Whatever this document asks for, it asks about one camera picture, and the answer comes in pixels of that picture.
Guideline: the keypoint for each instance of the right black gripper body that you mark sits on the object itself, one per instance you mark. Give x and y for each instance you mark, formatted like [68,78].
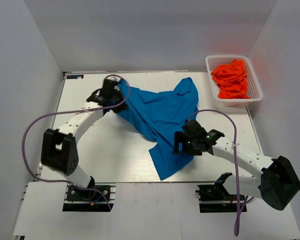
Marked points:
[190,147]

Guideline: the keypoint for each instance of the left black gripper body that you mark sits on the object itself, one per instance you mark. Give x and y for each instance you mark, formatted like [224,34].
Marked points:
[118,99]

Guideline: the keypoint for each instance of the blue t shirt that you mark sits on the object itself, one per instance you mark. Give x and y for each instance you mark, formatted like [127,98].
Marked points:
[157,116]

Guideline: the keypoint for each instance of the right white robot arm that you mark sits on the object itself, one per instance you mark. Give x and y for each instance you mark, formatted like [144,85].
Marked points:
[273,180]

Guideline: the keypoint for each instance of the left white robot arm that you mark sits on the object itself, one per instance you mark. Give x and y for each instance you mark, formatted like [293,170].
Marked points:
[59,147]

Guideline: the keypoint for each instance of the blue table label sticker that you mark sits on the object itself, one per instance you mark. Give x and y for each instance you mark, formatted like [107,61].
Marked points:
[75,77]

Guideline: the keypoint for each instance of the white plastic basket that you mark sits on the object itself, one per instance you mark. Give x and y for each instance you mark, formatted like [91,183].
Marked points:
[253,88]

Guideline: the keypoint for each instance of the orange t shirt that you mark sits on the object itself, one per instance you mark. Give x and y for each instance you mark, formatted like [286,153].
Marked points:
[232,80]

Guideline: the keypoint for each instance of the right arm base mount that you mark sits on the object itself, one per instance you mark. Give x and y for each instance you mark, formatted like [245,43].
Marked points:
[214,198]

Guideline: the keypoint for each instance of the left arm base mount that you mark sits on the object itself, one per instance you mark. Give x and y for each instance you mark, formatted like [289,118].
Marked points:
[76,200]

